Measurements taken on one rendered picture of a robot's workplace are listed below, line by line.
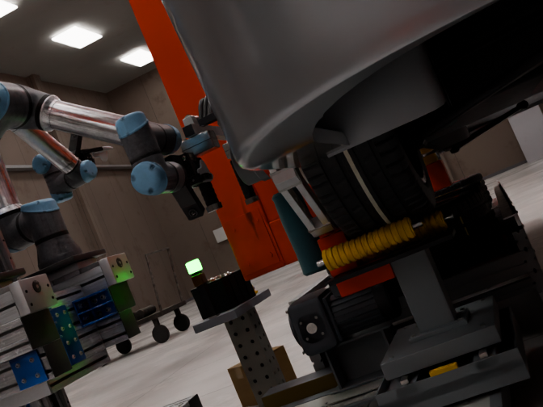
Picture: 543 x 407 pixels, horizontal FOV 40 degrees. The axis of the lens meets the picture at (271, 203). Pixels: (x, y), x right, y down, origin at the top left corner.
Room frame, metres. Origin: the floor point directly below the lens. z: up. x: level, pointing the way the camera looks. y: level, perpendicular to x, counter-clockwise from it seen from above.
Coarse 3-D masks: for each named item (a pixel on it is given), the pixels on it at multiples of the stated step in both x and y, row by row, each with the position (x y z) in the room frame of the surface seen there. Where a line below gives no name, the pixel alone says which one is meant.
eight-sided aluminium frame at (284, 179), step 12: (288, 168) 1.83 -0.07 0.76; (276, 180) 1.85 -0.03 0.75; (288, 180) 1.84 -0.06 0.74; (300, 180) 1.85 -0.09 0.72; (288, 192) 1.87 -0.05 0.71; (300, 192) 1.87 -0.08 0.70; (312, 192) 1.92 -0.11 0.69; (300, 204) 1.93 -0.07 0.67; (312, 204) 1.91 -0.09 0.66; (300, 216) 1.94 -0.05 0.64; (312, 216) 2.00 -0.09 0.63; (324, 216) 1.95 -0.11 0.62; (312, 228) 1.97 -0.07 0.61; (324, 228) 1.98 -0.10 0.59; (336, 228) 2.01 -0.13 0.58
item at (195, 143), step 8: (192, 136) 1.97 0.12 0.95; (200, 136) 1.96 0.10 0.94; (208, 136) 1.96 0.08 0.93; (216, 136) 2.00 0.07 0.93; (184, 144) 1.98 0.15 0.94; (192, 144) 1.97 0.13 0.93; (200, 144) 1.96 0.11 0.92; (208, 144) 1.96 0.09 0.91; (216, 144) 1.97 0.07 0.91; (184, 152) 1.98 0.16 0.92; (192, 152) 1.97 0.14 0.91; (200, 152) 1.97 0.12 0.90; (208, 152) 2.01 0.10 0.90
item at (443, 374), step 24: (504, 312) 2.24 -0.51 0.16; (504, 336) 2.01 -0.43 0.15; (456, 360) 1.97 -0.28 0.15; (480, 360) 1.79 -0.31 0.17; (504, 360) 1.77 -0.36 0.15; (384, 384) 1.97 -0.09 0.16; (408, 384) 1.84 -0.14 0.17; (432, 384) 1.82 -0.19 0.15; (456, 384) 1.81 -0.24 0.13; (480, 384) 1.79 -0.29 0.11; (504, 384) 1.78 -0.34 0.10
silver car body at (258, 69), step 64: (192, 0) 1.12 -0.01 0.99; (256, 0) 1.06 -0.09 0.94; (320, 0) 1.03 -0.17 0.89; (384, 0) 1.00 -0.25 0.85; (448, 0) 0.98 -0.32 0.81; (512, 0) 2.36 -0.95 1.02; (192, 64) 1.23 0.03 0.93; (256, 64) 1.11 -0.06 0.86; (320, 64) 1.06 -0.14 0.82; (384, 64) 1.05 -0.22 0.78; (512, 64) 2.55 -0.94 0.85; (256, 128) 1.15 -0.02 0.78; (320, 128) 1.38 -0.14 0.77; (384, 128) 1.60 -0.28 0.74; (448, 128) 3.71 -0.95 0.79
